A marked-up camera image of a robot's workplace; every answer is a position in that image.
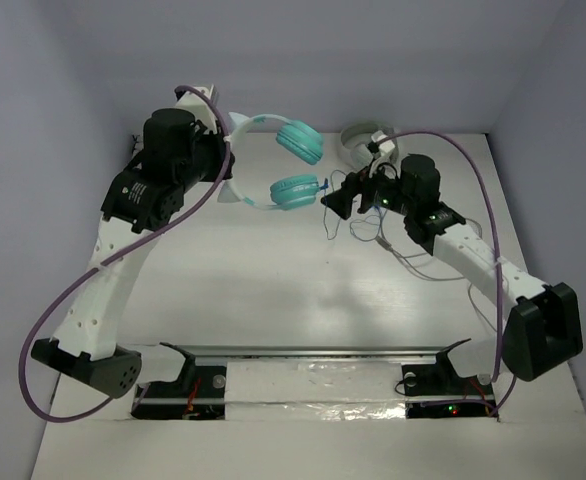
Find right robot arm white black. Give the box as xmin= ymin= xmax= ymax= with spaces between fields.
xmin=321 ymin=154 xmax=583 ymax=382

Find white foam cover panel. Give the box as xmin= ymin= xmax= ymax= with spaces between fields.
xmin=224 ymin=359 xmax=406 ymax=422

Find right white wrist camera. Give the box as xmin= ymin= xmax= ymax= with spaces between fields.
xmin=365 ymin=130 xmax=398 ymax=162

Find teal cat-ear headphones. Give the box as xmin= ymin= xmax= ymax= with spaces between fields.
xmin=217 ymin=112 xmax=328 ymax=211

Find left aluminium side rail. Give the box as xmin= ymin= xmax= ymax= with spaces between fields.
xmin=131 ymin=134 xmax=144 ymax=156

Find thin blue headphone cable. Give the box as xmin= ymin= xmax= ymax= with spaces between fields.
xmin=320 ymin=169 xmax=399 ymax=242

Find grey headphone cable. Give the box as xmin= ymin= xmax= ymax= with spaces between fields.
xmin=372 ymin=209 xmax=504 ymax=334

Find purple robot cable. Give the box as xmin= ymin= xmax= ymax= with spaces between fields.
xmin=370 ymin=130 xmax=519 ymax=419
xmin=19 ymin=86 xmax=237 ymax=425

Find aluminium mounting rail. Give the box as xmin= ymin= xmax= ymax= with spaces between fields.
xmin=179 ymin=345 xmax=444 ymax=363

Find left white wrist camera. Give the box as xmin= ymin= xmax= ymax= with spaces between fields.
xmin=174 ymin=84 xmax=218 ymax=133

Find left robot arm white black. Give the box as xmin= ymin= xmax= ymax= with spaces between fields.
xmin=19 ymin=105 xmax=233 ymax=399

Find grey white headphones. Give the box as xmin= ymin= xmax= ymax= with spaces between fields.
xmin=337 ymin=120 xmax=406 ymax=171

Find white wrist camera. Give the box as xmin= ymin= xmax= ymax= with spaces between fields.
xmin=174 ymin=84 xmax=218 ymax=133
xmin=365 ymin=130 xmax=398 ymax=162

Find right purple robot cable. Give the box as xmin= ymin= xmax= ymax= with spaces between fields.
xmin=370 ymin=130 xmax=519 ymax=419

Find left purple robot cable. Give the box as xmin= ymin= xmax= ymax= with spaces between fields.
xmin=19 ymin=86 xmax=237 ymax=425

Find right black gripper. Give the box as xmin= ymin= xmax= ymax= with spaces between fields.
xmin=321 ymin=157 xmax=416 ymax=220

